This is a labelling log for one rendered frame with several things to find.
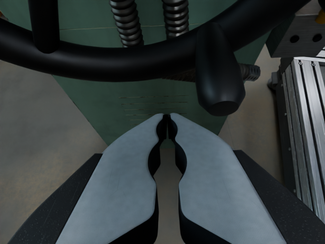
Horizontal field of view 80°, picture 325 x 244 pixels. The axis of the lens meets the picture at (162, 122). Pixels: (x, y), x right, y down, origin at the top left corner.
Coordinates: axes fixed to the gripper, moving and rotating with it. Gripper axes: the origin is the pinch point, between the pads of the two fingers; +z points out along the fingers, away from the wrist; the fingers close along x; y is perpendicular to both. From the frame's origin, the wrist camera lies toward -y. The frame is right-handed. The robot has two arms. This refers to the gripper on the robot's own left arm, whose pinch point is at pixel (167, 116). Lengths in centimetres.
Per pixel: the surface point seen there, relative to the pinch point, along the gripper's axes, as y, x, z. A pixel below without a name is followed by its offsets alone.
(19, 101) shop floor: 35, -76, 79
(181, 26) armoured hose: -3.8, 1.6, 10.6
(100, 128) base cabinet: 30, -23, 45
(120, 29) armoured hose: -3.7, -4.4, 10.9
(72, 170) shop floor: 53, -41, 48
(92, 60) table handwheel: -2.3, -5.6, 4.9
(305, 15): -3.3, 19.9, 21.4
